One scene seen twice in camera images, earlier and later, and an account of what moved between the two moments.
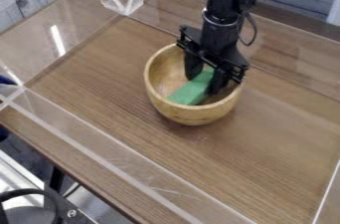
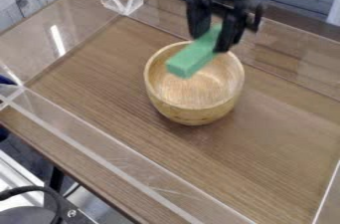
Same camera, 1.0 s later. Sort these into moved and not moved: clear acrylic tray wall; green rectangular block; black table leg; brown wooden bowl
Moved: green rectangular block
Not moved: brown wooden bowl; black table leg; clear acrylic tray wall
